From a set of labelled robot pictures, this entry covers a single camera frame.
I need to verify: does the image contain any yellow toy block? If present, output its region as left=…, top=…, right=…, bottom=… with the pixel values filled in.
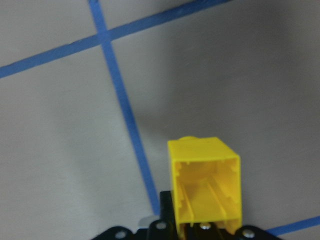
left=167, top=136, right=243, bottom=238

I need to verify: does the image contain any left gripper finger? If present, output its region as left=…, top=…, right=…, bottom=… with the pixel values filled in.
left=159, top=190, right=175, bottom=223

